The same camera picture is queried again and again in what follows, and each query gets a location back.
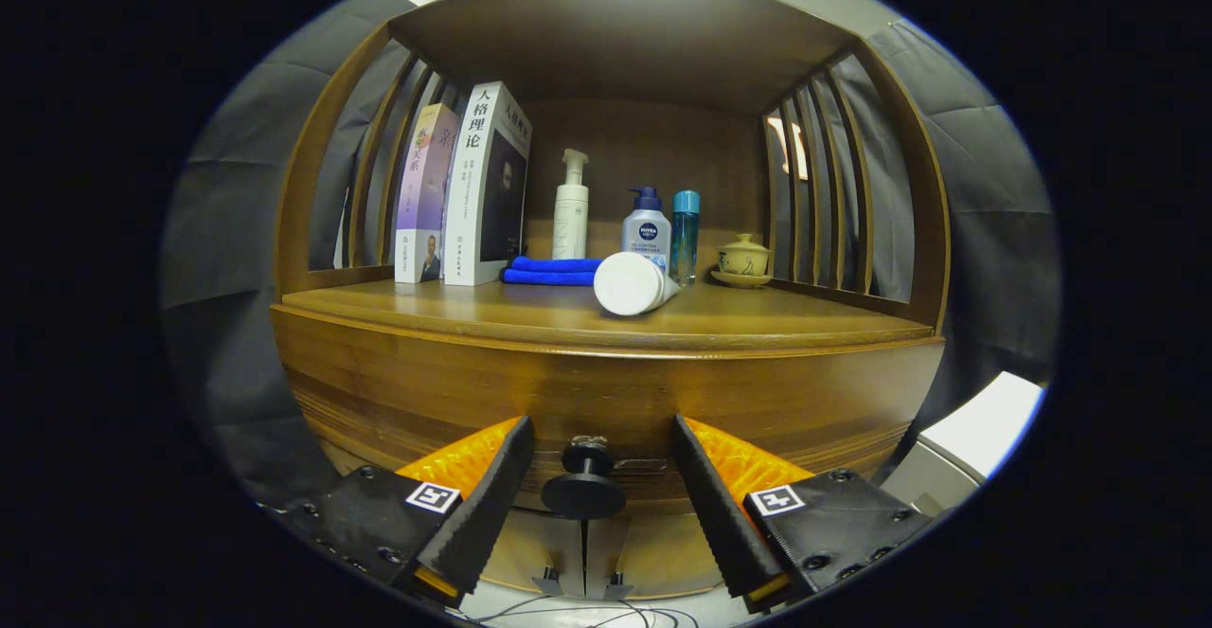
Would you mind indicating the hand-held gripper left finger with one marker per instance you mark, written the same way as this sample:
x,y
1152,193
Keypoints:
x,y
488,505

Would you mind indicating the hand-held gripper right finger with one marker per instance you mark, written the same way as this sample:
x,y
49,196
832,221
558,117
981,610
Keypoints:
x,y
724,514

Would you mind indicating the wooden drawer with black knob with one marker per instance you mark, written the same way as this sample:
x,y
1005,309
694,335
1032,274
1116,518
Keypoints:
x,y
615,386

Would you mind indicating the green and white tube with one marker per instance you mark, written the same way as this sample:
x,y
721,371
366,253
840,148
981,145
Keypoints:
x,y
627,283

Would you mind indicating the wooden cabinet door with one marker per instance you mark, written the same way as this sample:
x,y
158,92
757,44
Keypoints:
x,y
530,547
653,552

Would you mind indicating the wooden countertop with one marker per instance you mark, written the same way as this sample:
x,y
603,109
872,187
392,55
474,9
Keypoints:
x,y
776,320

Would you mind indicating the white-topped grey cabinet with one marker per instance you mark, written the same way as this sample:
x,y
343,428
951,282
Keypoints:
x,y
985,415

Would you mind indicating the brown wooden cabinet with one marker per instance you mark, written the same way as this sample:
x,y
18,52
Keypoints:
x,y
625,31

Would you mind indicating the blue folded cloth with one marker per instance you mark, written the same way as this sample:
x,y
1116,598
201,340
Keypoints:
x,y
549,271

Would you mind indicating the beige lidded teacup with saucer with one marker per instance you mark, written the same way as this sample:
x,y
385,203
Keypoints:
x,y
742,259

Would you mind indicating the teal bottle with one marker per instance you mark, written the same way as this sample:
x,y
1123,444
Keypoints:
x,y
685,230

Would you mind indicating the white bottle with blue cap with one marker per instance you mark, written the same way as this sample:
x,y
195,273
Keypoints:
x,y
647,230

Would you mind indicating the white pump bottle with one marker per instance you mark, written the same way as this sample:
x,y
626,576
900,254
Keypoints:
x,y
570,221

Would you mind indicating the white book with portrait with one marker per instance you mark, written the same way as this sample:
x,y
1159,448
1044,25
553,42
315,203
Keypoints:
x,y
469,192

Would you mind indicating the purple book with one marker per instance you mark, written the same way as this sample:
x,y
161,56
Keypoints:
x,y
426,192

